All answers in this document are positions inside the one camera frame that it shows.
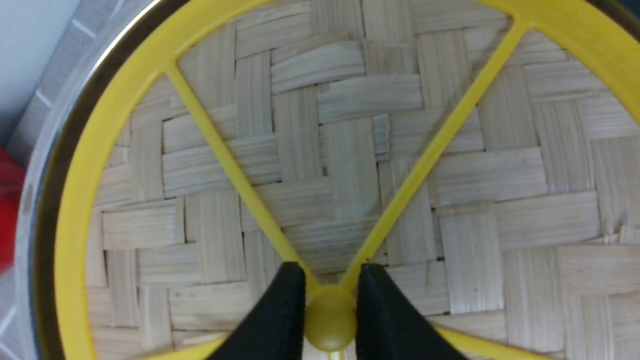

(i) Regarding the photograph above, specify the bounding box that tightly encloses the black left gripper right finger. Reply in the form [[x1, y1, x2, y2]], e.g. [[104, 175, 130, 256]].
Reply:
[[356, 263, 466, 360]]

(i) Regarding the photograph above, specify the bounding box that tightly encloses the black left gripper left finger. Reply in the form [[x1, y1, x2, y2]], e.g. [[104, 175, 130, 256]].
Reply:
[[208, 262, 306, 360]]

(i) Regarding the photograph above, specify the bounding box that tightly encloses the yellow woven bamboo steamer lid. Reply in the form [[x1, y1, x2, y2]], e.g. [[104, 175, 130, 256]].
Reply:
[[55, 0, 639, 360]]

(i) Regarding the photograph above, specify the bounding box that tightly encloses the stainless steel pot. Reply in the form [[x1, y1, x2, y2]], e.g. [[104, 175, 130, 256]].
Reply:
[[9, 0, 185, 360]]

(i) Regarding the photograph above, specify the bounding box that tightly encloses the red bell pepper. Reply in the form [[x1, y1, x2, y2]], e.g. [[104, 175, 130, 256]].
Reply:
[[0, 147, 26, 275]]

